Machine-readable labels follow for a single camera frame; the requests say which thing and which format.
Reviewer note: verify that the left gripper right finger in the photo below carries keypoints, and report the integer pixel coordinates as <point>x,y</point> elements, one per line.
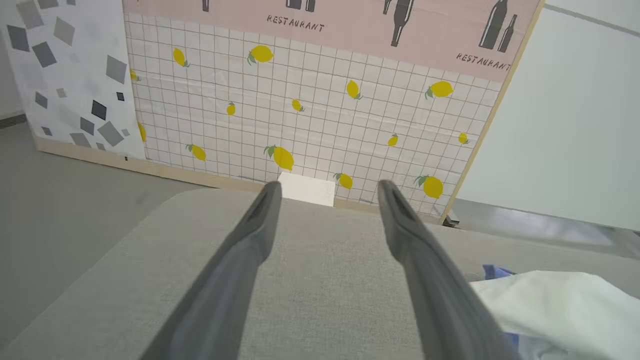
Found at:
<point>435,280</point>

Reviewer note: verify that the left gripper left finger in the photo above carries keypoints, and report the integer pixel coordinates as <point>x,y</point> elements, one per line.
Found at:
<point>225,280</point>

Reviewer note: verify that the white and blue garment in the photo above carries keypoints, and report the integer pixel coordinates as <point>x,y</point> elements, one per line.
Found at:
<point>560,310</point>

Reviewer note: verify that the black partition foot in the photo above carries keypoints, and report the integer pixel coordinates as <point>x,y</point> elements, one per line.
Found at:
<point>451,220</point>

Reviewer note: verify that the white pillar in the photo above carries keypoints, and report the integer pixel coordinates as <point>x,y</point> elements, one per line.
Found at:
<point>307,190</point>

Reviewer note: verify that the lemon print partition board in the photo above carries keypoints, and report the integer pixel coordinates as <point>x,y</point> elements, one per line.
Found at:
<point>320,125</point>

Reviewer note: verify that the grey squares partition board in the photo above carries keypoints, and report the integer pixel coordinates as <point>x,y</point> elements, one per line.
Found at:
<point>75,75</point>

